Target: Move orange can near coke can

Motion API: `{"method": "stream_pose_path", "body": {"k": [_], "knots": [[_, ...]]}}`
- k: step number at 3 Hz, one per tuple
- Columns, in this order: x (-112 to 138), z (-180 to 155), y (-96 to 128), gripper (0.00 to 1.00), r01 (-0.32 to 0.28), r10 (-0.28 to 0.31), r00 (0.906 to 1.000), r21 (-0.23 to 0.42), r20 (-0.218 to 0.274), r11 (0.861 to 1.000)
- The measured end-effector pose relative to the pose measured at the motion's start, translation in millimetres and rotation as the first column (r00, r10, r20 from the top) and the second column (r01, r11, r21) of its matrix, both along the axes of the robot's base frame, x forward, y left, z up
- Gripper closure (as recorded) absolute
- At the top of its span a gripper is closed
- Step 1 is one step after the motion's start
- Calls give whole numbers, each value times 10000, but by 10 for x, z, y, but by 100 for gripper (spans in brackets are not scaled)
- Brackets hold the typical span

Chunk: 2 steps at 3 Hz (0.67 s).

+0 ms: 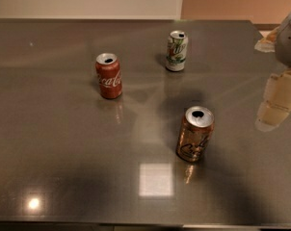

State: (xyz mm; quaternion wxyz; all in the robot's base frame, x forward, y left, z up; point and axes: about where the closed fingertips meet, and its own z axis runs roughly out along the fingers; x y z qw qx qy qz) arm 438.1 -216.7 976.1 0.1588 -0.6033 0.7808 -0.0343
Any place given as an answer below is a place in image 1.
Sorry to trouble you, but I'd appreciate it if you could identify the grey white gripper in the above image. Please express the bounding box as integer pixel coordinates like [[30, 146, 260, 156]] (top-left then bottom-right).
[[254, 12, 291, 132]]

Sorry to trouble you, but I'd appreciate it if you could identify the orange soda can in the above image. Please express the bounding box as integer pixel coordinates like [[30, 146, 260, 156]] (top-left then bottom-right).
[[176, 106, 214, 163]]

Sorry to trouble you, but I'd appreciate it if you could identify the white green soda can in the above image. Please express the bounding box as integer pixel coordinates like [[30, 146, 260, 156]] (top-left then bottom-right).
[[166, 30, 189, 72]]

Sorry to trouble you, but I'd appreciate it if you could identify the red coke can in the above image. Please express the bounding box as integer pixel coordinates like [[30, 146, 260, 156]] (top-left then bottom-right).
[[95, 53, 122, 99]]

